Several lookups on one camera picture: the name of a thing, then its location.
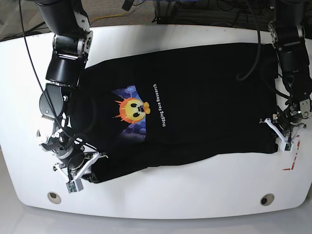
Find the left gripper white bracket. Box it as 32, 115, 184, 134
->
259, 109, 307, 145

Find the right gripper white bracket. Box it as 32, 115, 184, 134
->
53, 152, 108, 183

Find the black printed T-shirt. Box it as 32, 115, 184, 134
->
79, 43, 278, 183

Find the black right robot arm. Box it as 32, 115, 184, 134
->
35, 0, 105, 186

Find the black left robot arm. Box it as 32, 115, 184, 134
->
261, 0, 312, 146

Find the red tape rectangle marker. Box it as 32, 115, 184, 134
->
282, 134, 301, 171

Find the left table grommet hole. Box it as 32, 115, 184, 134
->
47, 192, 61, 204

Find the table grommet hole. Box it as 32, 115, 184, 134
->
260, 194, 275, 206
47, 192, 61, 204

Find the right table grommet hole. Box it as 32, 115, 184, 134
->
260, 194, 275, 206

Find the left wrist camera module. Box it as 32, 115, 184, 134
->
280, 141, 294, 152

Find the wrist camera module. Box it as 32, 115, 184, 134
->
280, 141, 294, 152
65, 179, 83, 193

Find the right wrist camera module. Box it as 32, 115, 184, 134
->
65, 179, 83, 193

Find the yellow cable on floor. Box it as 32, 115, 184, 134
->
87, 6, 130, 27

